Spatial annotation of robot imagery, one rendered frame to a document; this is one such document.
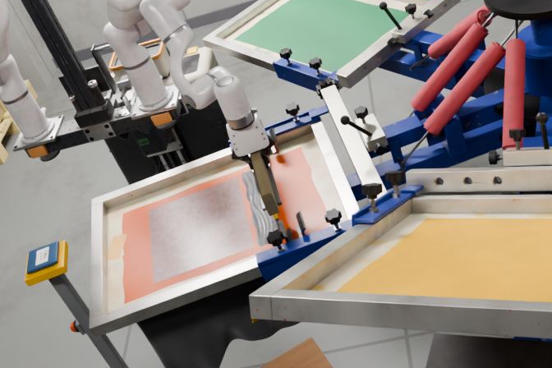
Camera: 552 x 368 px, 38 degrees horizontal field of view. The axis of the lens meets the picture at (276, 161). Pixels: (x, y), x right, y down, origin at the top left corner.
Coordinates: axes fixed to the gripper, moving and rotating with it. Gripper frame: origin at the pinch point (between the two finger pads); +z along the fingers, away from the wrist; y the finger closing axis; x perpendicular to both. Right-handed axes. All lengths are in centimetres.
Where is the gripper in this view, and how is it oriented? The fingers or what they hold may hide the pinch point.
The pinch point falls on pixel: (259, 163)
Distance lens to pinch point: 230.0
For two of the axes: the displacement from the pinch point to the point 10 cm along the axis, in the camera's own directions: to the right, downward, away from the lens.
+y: -9.4, 3.5, 0.4
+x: 1.7, 5.6, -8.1
